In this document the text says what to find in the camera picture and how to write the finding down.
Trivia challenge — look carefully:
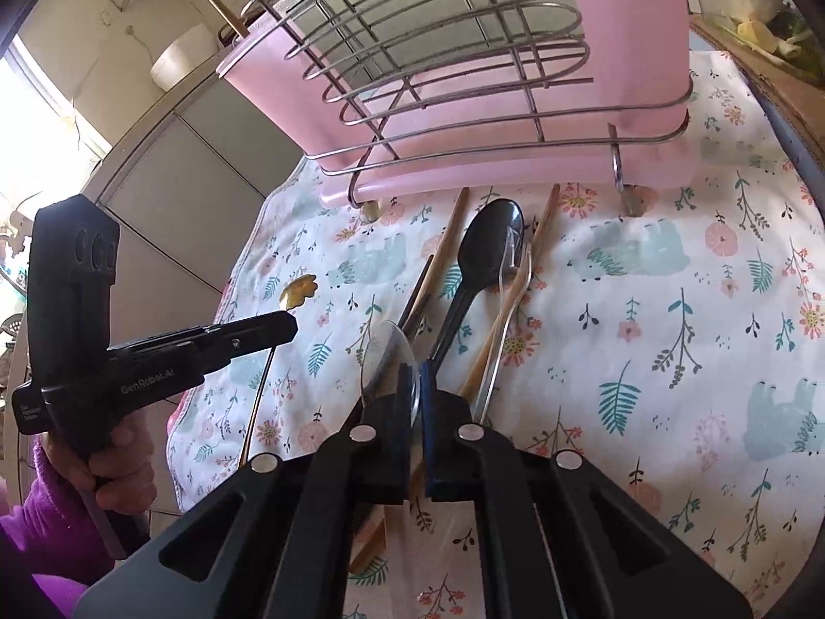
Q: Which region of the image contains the black plastic spoon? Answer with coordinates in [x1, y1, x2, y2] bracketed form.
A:
[425, 199, 526, 394]

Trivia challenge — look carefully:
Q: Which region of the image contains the person's left forearm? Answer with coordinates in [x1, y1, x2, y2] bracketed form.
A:
[0, 442, 156, 619]

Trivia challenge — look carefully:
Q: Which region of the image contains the white round pot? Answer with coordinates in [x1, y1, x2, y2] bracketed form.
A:
[150, 22, 217, 88]

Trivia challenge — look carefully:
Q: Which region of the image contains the grey kitchen cabinet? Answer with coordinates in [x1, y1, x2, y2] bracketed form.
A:
[84, 64, 310, 336]

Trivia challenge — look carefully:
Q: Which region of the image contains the ginger piece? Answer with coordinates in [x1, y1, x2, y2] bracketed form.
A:
[736, 18, 776, 47]

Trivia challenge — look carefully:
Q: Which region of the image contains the pink drip tray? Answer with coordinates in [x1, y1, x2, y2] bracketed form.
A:
[319, 103, 697, 210]

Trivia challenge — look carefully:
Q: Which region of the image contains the window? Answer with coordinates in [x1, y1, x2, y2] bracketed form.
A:
[0, 35, 113, 207]

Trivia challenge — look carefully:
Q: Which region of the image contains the clear plastic fork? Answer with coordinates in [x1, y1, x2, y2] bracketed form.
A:
[473, 225, 536, 417]

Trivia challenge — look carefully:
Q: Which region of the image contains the floral printed cloth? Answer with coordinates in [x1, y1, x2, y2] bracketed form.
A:
[164, 45, 825, 619]

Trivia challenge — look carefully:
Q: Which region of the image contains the cardboard box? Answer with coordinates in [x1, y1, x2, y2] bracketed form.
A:
[692, 19, 825, 143]

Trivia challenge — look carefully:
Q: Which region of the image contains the person's left hand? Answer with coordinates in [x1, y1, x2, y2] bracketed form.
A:
[42, 409, 160, 515]

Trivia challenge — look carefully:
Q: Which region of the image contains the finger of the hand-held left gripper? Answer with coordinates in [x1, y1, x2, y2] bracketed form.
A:
[106, 311, 299, 371]

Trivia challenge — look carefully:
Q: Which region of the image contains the gold flower-handled spoon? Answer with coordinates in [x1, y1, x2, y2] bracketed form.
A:
[237, 274, 320, 473]

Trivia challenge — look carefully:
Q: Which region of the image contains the metal wire utensil rack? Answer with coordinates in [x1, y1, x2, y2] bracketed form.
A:
[142, 0, 694, 217]

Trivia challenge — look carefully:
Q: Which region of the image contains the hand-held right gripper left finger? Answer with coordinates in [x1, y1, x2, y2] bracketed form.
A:
[71, 364, 420, 619]

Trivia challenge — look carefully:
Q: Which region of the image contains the wooden chopstick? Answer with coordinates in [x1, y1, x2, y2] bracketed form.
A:
[348, 187, 471, 578]
[409, 184, 562, 497]

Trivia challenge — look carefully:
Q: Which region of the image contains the pink plastic cup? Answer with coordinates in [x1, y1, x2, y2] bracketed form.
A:
[554, 0, 696, 143]
[216, 13, 401, 175]

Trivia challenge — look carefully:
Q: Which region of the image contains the slim brown chopstick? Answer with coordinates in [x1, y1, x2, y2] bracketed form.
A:
[187, 0, 249, 40]

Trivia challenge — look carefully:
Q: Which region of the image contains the clear glass bowl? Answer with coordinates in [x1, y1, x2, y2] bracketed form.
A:
[689, 0, 825, 72]

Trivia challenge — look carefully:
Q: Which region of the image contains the clear plastic spoon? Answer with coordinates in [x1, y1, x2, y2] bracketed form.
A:
[357, 319, 423, 430]

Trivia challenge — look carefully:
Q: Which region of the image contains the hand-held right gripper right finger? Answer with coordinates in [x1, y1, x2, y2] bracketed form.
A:
[419, 361, 755, 619]

